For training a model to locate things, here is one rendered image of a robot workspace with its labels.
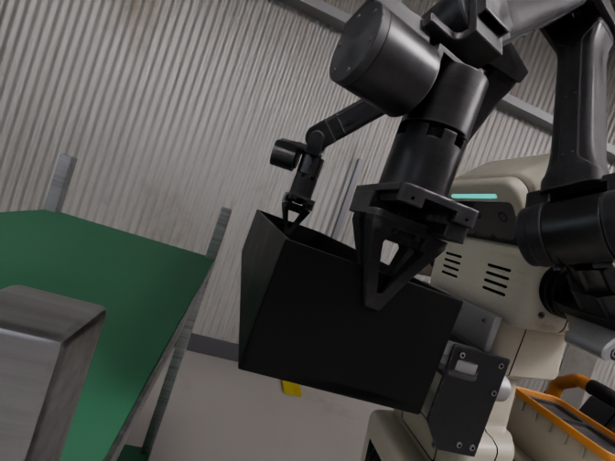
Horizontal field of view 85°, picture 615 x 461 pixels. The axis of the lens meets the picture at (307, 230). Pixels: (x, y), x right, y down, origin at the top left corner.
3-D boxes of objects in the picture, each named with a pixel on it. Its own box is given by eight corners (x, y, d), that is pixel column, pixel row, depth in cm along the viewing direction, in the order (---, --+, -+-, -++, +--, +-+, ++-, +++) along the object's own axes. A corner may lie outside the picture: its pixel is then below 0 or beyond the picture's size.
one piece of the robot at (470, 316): (411, 372, 78) (442, 285, 77) (500, 466, 51) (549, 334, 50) (350, 357, 75) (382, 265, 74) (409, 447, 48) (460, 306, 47)
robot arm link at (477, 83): (507, 78, 27) (449, 91, 32) (454, 29, 24) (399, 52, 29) (477, 159, 27) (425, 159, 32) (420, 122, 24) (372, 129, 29)
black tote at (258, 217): (419, 416, 30) (464, 301, 30) (237, 369, 27) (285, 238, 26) (305, 273, 86) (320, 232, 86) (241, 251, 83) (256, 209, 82)
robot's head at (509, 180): (510, 220, 75) (490, 157, 72) (610, 230, 54) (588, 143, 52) (456, 247, 73) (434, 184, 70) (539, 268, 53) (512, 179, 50)
